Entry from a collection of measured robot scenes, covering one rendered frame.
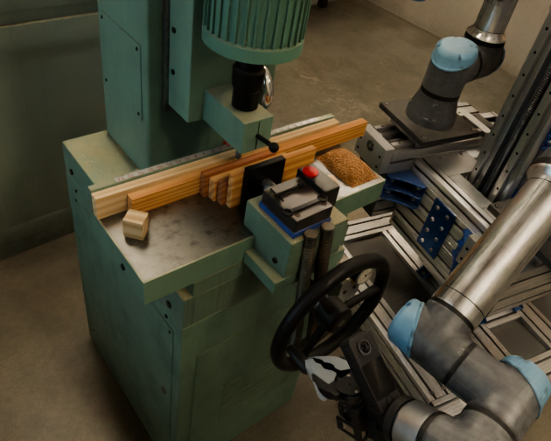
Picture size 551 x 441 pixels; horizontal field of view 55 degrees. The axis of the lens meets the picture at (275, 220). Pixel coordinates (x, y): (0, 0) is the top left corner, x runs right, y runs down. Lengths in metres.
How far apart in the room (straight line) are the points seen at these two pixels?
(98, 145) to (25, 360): 0.85
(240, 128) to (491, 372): 0.58
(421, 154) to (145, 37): 0.93
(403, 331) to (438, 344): 0.05
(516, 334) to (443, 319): 1.27
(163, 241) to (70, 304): 1.11
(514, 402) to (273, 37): 0.63
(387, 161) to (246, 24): 0.84
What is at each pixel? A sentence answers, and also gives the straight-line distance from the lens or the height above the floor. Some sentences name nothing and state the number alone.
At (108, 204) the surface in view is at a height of 0.93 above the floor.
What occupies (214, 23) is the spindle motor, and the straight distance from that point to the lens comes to 0.91.
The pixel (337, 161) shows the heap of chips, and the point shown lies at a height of 0.92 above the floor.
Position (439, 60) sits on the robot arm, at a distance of 1.59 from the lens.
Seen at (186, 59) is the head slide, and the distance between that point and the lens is 1.04.
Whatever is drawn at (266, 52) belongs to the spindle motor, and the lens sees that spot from 0.89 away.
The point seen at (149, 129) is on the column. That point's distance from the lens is 1.18.
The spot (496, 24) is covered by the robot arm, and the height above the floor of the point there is 1.10.
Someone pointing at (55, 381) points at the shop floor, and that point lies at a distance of 1.88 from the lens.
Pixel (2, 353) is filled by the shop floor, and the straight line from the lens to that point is 1.98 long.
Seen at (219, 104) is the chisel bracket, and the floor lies 1.06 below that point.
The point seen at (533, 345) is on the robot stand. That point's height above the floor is 0.21.
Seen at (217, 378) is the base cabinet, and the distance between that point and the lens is 1.34.
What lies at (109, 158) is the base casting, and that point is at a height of 0.80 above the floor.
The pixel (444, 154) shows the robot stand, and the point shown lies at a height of 0.73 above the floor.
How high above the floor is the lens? 1.59
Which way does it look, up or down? 42 degrees down
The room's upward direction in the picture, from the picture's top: 12 degrees clockwise
